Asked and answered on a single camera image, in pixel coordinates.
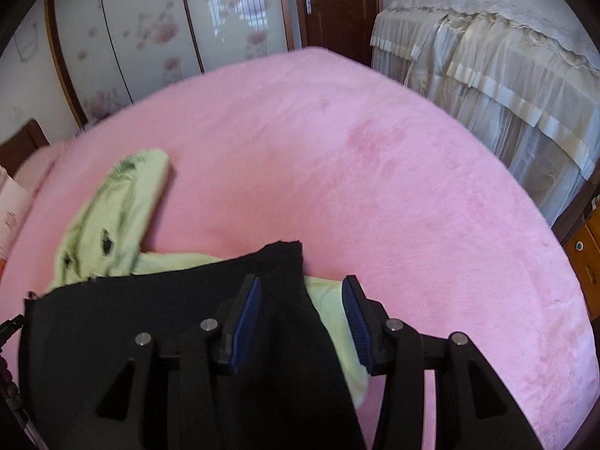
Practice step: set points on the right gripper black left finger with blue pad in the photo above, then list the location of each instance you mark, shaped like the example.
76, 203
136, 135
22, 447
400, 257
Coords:
238, 332

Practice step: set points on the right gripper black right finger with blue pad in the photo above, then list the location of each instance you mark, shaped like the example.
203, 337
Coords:
365, 319

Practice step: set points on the green and black hooded jacket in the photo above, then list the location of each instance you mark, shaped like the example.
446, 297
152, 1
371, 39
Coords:
122, 351

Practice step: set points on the pink plush bed blanket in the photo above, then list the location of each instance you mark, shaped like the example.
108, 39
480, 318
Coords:
372, 180

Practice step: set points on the pink cartoon pillow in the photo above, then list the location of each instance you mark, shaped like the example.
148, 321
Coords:
15, 204

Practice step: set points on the wooden bedside cabinet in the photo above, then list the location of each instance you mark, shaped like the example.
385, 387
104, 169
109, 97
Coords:
583, 252

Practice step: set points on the pink striped flat pillow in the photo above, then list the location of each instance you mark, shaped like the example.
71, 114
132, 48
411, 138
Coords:
32, 174

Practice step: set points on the dark wooden headboard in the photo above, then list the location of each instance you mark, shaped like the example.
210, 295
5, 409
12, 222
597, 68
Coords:
21, 146

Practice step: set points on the lace covered furniture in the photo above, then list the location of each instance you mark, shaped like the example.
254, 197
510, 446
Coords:
521, 75

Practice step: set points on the floral sliding wardrobe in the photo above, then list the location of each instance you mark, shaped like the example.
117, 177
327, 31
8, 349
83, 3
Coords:
110, 54

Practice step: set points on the brown wooden door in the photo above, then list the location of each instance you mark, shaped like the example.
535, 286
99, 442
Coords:
341, 26

